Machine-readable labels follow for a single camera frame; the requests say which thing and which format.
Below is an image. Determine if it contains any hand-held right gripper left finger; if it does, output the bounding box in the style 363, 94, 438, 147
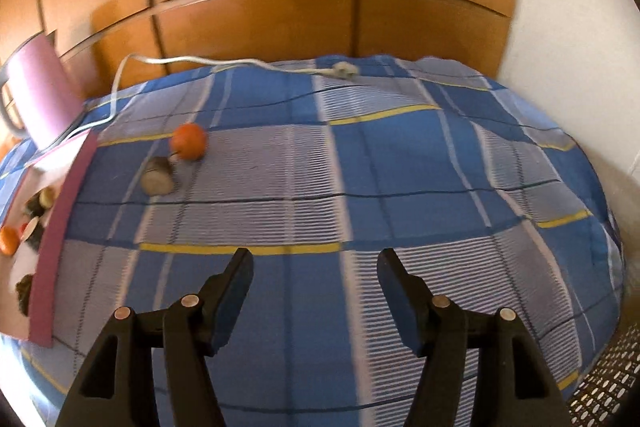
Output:
55, 248, 253, 427

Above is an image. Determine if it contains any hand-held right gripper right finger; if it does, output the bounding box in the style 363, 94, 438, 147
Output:
377, 248, 573, 427

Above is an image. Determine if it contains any orange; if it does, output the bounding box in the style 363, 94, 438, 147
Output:
0, 226, 21, 256
170, 123, 207, 161

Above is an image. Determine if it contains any pink cardboard box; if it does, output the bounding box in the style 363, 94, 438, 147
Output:
0, 32, 99, 349

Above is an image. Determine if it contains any dark lumpy fruit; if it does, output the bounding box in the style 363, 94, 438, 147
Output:
15, 274, 37, 315

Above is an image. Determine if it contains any blue plaid blanket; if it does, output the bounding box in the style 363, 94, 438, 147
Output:
0, 53, 626, 427

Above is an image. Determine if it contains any white power cable with plug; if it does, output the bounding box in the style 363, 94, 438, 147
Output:
65, 53, 361, 142

